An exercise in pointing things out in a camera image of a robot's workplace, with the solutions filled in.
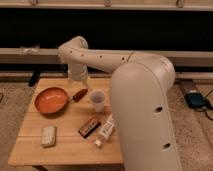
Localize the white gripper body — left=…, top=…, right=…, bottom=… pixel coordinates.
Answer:
left=68, top=64, right=88, bottom=81

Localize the white sponge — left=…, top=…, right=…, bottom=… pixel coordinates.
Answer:
left=41, top=126, right=56, bottom=147

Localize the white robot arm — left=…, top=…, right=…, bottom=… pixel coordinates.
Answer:
left=58, top=36, right=182, bottom=171

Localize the black table leg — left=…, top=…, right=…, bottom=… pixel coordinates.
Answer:
left=28, top=70, right=42, bottom=87

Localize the wooden table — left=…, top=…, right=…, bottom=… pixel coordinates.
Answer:
left=8, top=78, right=122, bottom=166

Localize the dark chocolate bar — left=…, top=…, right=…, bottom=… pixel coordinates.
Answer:
left=78, top=117, right=101, bottom=138

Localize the blue device on floor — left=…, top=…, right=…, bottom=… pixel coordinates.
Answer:
left=184, top=91, right=207, bottom=108

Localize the white window rail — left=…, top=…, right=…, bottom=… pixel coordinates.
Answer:
left=0, top=48, right=213, bottom=67

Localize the black cable on floor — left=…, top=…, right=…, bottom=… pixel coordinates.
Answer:
left=201, top=88, right=213, bottom=121

